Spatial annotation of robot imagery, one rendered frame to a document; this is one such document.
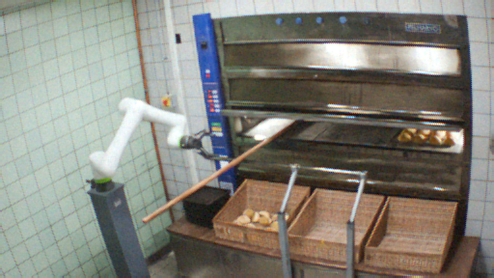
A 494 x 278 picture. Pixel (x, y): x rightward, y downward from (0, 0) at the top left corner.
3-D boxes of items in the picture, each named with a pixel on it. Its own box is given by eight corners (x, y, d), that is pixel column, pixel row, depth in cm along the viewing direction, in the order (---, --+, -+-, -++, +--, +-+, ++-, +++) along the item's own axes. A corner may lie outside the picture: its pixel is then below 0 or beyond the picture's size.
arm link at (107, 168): (98, 174, 282) (139, 97, 292) (90, 168, 295) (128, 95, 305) (114, 183, 290) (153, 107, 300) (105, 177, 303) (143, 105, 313)
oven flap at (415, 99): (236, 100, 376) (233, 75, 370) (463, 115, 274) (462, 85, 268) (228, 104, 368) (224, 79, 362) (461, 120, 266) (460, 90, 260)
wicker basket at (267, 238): (250, 209, 396) (245, 178, 387) (314, 218, 365) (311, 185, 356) (214, 237, 359) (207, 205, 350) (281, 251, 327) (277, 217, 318)
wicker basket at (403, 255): (387, 229, 327) (388, 195, 319) (454, 235, 296) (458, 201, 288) (363, 266, 290) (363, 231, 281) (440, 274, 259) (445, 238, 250)
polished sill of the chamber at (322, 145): (241, 139, 386) (240, 134, 385) (463, 158, 284) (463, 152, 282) (236, 142, 381) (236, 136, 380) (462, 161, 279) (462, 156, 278)
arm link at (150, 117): (136, 120, 324) (144, 120, 316) (140, 103, 326) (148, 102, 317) (178, 132, 348) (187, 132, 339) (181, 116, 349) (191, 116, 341)
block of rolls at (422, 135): (416, 116, 367) (416, 109, 365) (466, 120, 339) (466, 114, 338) (396, 142, 320) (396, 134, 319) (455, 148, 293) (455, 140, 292)
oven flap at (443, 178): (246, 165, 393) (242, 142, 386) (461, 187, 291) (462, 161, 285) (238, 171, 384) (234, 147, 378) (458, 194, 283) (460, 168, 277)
